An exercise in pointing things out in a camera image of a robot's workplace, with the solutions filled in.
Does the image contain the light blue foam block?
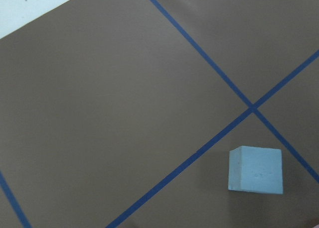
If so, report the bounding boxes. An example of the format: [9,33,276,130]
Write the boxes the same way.
[228,146,284,195]

